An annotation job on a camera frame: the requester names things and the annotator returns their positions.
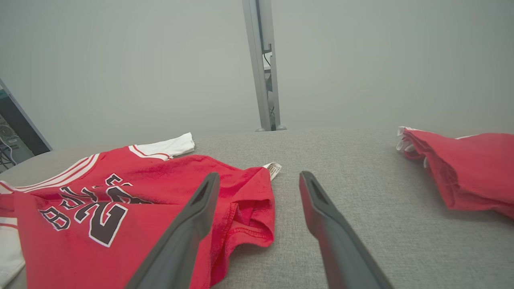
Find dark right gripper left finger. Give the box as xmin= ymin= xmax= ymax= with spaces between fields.
xmin=124 ymin=173 xmax=220 ymax=289

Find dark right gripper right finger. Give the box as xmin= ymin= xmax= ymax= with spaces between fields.
xmin=299 ymin=171 xmax=394 ymax=289

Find red basketball jersey black lettering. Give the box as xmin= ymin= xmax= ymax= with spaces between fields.
xmin=0 ymin=132 xmax=282 ymax=289

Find red shorts white side stripe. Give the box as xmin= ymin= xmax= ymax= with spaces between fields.
xmin=396 ymin=126 xmax=514 ymax=220

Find black computer tower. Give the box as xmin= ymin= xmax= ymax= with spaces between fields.
xmin=0 ymin=90 xmax=45 ymax=174

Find white computer cables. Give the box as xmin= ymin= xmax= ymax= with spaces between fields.
xmin=0 ymin=136 xmax=18 ymax=169

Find grey partition frame post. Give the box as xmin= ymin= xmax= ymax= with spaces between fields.
xmin=258 ymin=0 xmax=287 ymax=131
xmin=242 ymin=0 xmax=273 ymax=132

